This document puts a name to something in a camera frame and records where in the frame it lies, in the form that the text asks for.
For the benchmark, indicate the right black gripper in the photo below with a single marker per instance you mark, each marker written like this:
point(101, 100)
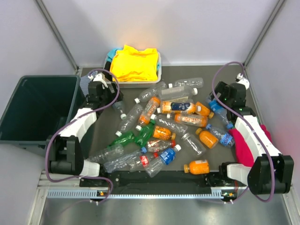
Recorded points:
point(223, 88)

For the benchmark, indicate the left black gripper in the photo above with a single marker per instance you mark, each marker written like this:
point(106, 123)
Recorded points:
point(107, 89)

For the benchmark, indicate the clear bottle white cap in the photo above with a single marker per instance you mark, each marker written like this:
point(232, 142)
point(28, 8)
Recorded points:
point(131, 118)

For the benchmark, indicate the orange bottle tall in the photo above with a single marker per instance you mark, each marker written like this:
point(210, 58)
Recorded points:
point(149, 110)

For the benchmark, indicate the large clear bottle with label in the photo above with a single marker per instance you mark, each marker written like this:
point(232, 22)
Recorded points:
point(177, 93)

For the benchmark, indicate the clear jar without cap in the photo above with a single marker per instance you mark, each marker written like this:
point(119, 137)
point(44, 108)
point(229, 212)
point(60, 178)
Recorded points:
point(193, 144)

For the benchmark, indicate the clear crushed bottle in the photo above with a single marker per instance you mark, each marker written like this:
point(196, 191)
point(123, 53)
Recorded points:
point(175, 127)

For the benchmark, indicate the orange bottle with dark label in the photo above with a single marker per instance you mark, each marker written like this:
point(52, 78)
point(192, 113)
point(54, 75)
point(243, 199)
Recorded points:
point(176, 107)

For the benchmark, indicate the red cap crushed bottle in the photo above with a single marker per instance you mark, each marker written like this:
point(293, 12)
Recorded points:
point(159, 145)

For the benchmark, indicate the red cap cola bottle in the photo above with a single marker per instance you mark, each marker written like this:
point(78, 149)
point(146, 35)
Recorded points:
point(140, 162)

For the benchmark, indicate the blue label water bottle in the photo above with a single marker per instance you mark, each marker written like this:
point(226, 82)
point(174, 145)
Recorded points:
point(164, 159)

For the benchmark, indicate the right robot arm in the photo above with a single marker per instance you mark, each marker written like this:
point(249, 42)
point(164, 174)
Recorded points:
point(260, 165)

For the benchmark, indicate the blue cap bottle by right arm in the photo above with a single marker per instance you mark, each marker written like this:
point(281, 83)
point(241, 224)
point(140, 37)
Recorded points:
point(221, 113)

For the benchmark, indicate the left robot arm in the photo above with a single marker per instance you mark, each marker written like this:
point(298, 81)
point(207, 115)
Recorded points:
point(64, 157)

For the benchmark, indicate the dark green plastic bin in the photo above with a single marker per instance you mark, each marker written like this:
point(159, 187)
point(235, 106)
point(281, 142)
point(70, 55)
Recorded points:
point(39, 106)

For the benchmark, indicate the blue striped cloth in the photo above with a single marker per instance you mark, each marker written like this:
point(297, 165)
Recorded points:
point(84, 83)

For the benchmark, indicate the white plastic basket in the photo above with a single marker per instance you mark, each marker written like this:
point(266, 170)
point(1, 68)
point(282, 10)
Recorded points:
point(138, 83)

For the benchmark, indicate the teal cloth in basket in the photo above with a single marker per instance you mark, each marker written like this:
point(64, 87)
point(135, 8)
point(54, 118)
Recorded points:
point(111, 54)

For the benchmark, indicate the yellow cloth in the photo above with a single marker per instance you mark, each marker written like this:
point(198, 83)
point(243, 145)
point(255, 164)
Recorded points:
point(134, 64)

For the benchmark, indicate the orange bottle with white label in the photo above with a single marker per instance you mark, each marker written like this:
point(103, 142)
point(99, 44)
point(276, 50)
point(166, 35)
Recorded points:
point(189, 119)

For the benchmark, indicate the blue label bottle right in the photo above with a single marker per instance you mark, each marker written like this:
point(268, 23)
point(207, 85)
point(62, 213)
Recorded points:
point(224, 137)

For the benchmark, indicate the crushed green bottle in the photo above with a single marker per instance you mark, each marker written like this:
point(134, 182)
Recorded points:
point(124, 139)

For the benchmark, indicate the magenta cloth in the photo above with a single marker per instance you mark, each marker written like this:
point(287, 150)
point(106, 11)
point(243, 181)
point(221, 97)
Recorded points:
point(243, 153)

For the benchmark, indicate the clear bottle blue cap front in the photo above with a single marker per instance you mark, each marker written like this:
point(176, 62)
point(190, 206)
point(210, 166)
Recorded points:
point(121, 162)

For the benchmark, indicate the grey cable duct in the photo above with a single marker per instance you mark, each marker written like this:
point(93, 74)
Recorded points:
point(97, 194)

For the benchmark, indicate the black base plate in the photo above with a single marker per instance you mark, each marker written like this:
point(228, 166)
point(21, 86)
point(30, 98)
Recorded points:
point(177, 179)

